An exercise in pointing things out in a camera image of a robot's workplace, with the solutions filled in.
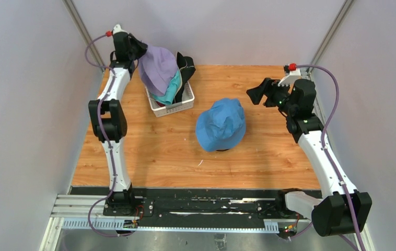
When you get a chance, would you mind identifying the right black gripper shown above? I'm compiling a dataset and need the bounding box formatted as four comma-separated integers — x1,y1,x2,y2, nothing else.
246,78,296,116

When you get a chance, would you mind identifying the purple bucket hat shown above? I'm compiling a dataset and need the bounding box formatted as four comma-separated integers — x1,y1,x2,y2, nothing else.
139,44,179,97

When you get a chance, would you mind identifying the blue bucket hat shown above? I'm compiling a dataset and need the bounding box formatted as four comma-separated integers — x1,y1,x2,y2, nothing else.
195,98,247,152

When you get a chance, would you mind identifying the teal hat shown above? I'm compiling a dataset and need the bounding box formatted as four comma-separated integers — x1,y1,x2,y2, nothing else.
151,70,182,105

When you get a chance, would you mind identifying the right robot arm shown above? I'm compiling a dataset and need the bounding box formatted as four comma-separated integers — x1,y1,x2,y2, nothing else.
246,78,372,236

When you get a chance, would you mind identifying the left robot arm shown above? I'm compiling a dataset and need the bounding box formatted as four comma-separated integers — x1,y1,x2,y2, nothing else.
88,31,147,216

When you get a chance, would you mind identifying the black hat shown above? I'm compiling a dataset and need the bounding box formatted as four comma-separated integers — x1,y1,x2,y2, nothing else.
173,51,196,104

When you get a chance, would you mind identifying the white perforated plastic basket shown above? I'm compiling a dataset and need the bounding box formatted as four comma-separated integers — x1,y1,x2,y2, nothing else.
144,82,195,117

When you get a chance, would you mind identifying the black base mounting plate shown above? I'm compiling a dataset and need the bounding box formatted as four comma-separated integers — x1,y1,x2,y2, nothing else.
69,186,321,231

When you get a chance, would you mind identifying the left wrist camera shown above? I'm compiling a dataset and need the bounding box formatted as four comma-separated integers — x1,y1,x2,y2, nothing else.
105,24,126,37

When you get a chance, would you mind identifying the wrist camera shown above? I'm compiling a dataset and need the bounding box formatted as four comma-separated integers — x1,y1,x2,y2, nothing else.
277,63,301,87
105,24,126,37

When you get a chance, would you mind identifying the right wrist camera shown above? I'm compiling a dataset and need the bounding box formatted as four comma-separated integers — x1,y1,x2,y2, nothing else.
277,63,301,87

